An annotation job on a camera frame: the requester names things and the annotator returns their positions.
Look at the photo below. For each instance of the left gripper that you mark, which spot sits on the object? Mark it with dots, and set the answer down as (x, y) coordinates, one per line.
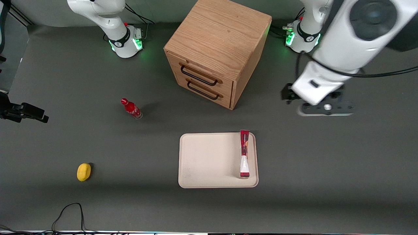
(287, 93)

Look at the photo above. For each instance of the red cookie box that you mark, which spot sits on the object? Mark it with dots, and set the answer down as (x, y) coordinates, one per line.
(244, 153)

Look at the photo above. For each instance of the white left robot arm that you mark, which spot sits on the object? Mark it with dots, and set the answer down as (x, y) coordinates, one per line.
(346, 32)

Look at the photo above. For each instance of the cream rectangular tray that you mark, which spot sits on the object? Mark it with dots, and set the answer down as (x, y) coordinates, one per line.
(209, 160)

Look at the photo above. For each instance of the wooden drawer front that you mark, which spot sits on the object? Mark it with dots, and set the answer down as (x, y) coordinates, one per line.
(183, 85)
(225, 85)

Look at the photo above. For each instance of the wooden drawer cabinet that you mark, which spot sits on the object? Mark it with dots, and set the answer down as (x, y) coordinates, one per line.
(218, 32)

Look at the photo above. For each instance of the red cola bottle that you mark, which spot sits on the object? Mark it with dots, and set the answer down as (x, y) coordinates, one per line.
(131, 108)

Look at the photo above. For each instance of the yellow lemon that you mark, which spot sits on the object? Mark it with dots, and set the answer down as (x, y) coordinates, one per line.
(83, 172)

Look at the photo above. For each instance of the black clamp mount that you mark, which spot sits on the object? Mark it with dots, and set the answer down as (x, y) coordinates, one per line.
(26, 111)

